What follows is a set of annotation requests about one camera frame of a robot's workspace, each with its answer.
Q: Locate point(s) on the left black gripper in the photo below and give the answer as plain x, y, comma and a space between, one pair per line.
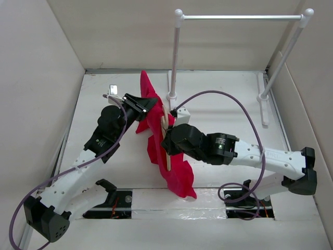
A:
142, 104

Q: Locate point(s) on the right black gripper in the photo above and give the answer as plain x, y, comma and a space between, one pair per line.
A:
168, 143

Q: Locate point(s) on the red t-shirt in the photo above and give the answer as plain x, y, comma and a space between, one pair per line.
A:
177, 172

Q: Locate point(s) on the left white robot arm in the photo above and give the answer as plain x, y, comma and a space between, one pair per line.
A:
52, 211

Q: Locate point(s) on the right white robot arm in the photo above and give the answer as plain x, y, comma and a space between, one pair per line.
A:
291, 171

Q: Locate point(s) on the white metal clothes rack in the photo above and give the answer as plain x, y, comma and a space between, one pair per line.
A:
262, 98

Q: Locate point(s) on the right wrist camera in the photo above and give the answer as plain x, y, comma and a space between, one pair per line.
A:
181, 115

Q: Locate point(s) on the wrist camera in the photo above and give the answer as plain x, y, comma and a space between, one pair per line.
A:
181, 115
113, 92

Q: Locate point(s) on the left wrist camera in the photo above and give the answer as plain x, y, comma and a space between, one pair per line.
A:
113, 92

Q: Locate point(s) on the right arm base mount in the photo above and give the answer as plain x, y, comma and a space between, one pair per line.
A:
246, 208

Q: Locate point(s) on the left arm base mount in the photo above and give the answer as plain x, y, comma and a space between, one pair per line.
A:
118, 203

